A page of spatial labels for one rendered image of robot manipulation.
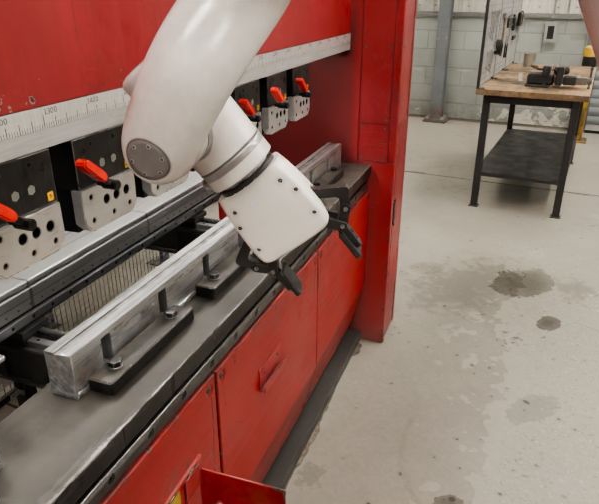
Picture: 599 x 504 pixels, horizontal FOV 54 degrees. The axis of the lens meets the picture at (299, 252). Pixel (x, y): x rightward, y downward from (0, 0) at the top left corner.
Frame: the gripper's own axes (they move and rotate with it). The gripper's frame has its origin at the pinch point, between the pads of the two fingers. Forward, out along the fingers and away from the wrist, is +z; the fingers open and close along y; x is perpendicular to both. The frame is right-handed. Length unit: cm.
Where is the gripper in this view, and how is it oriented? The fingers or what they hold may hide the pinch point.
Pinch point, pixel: (324, 266)
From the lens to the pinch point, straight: 74.0
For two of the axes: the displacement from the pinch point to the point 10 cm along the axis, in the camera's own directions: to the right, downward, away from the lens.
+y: 7.9, -5.2, -3.2
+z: 6.1, 7.1, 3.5
